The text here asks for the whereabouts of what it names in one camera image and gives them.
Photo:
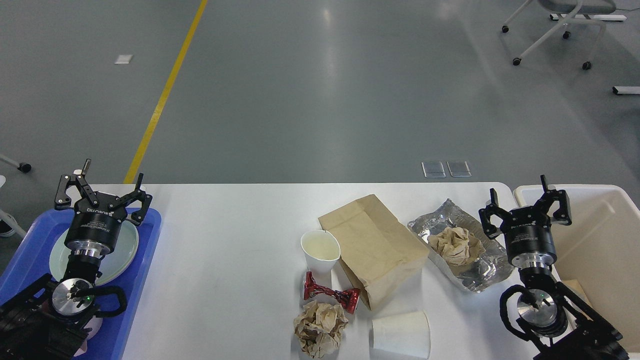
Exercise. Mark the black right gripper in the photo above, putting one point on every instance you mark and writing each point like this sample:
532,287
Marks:
530,242

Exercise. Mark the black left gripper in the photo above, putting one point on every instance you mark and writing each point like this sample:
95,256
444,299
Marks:
97,227

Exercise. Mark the aluminium foil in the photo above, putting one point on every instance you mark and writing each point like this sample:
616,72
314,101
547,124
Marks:
491,268

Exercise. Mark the mint green plate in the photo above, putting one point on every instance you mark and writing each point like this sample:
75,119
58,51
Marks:
59,254

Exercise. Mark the brown paper napkin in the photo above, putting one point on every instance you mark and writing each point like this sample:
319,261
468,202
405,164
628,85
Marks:
457,246

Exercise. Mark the pink mug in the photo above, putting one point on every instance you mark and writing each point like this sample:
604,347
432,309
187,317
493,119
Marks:
92,328

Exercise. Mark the brown paper bag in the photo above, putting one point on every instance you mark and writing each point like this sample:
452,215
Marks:
378,253

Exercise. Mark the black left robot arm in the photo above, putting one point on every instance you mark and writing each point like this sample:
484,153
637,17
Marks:
48,320

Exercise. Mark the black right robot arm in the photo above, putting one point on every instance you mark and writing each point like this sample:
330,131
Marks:
541,309

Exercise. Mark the yellow plate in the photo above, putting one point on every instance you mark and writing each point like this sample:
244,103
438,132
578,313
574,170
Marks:
115,264

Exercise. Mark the brown paper in bin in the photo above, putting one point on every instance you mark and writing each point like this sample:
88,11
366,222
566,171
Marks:
576,287

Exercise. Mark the white plastic bin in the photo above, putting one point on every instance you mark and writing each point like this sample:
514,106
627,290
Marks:
600,249

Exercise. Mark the chair leg with caster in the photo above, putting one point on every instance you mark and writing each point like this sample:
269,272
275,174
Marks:
23,167

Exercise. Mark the right floor socket plate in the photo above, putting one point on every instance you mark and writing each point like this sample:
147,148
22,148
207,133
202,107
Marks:
459,169

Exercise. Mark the floor socket plate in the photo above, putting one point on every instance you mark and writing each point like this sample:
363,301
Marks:
433,169
459,169

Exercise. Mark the blue plastic tray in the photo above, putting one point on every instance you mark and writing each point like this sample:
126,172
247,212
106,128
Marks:
32,260

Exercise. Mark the left floor socket plate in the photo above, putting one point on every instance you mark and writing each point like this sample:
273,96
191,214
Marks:
433,169

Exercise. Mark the white floor marker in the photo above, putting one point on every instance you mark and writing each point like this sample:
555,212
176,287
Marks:
123,59

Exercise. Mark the white furniture foot right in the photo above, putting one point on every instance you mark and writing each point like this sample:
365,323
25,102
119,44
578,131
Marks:
625,90

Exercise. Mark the lying white paper cup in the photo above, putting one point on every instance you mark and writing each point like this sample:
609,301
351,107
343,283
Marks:
407,334

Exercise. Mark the red foil candy wrapper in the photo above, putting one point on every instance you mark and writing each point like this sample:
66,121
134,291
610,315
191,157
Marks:
348,299

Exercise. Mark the upright white paper cup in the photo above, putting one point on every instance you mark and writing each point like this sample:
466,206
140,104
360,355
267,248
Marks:
321,251

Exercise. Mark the white table leg base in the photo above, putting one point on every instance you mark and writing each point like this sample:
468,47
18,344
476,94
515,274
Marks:
596,17

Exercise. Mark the white office chair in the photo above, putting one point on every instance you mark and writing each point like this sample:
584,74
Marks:
573,8

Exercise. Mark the crumpled brown paper ball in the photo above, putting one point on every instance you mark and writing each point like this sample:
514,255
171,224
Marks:
319,328

